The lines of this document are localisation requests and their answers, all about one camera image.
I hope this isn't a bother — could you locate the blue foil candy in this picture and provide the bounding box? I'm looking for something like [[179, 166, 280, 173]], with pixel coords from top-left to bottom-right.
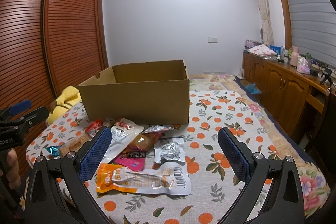
[[46, 145, 60, 159]]

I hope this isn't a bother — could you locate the brown biscuit bar pack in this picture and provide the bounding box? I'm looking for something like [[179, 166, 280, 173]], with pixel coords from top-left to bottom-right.
[[59, 133, 91, 157]]

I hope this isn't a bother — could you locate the red white snack pouch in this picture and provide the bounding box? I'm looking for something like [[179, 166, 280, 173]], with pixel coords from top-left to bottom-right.
[[85, 119, 103, 138]]

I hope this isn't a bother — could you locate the pink chicken snack pouch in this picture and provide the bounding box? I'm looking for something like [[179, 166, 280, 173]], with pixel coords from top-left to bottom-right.
[[113, 132, 162, 171]]

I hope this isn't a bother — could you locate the white silver snack pouch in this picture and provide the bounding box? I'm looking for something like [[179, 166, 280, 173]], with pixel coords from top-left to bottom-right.
[[101, 118, 144, 164]]

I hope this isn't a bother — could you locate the orange white snack pouch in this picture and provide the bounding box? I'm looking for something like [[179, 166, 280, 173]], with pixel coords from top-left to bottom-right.
[[96, 161, 191, 196]]

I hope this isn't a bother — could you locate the clear silver snack pouch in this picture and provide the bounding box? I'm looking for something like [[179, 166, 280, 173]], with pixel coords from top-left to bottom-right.
[[154, 137, 186, 164]]

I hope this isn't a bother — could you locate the small silver orange packet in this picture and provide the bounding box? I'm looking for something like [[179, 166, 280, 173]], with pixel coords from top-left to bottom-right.
[[142, 125, 174, 134]]

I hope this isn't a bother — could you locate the person's left hand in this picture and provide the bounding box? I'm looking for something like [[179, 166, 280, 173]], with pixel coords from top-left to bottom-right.
[[5, 149, 21, 189]]

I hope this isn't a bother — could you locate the yellow plush toy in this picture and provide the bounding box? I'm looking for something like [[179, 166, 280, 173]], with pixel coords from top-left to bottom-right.
[[46, 86, 81, 126]]

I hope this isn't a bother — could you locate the orange print tablecloth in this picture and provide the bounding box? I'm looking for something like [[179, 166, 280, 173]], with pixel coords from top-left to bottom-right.
[[25, 90, 310, 224]]

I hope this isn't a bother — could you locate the wooden sideboard cabinet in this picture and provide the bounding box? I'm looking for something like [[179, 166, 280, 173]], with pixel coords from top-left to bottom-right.
[[243, 52, 334, 143]]

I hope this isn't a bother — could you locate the blue plush toy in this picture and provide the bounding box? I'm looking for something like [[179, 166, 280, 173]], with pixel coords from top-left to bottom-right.
[[246, 83, 261, 95]]

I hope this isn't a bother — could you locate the pink tissue bag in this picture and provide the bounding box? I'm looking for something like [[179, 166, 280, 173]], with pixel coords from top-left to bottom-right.
[[297, 57, 310, 75]]

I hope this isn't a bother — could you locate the brown cardboard box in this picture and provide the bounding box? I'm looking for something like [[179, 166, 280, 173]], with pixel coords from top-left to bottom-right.
[[77, 60, 190, 124]]

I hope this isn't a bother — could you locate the pink thermos bottle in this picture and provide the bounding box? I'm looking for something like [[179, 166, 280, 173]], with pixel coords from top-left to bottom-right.
[[290, 46, 299, 67]]

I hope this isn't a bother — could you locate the folded floral cloth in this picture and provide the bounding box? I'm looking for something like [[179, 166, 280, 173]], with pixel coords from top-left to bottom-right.
[[248, 44, 277, 57]]

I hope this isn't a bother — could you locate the small white fan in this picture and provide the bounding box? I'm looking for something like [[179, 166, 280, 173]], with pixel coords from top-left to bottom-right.
[[260, 28, 264, 44]]

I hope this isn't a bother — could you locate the grey window blind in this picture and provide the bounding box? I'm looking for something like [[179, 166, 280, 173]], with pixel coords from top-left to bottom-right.
[[288, 0, 336, 67]]

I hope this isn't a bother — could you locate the white wall switch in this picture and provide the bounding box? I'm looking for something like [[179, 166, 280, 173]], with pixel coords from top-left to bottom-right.
[[208, 38, 218, 43]]

